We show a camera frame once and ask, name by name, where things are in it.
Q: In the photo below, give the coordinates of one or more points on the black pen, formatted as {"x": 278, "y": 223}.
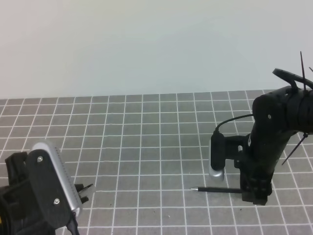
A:
{"x": 217, "y": 190}

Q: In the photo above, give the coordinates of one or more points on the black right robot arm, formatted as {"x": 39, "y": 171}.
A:
{"x": 278, "y": 116}

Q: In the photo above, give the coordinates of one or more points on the grey grid tablecloth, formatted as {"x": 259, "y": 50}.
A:
{"x": 144, "y": 153}

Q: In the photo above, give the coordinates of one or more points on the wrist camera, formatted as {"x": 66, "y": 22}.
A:
{"x": 217, "y": 156}
{"x": 55, "y": 192}

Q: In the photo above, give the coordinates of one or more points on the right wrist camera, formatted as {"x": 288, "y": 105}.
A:
{"x": 217, "y": 156}

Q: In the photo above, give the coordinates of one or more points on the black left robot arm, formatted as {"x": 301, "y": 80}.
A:
{"x": 36, "y": 202}

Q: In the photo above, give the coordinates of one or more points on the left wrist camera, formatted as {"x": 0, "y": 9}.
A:
{"x": 55, "y": 192}

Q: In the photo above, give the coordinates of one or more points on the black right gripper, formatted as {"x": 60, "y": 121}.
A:
{"x": 258, "y": 154}

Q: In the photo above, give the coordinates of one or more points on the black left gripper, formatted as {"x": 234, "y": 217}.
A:
{"x": 19, "y": 211}

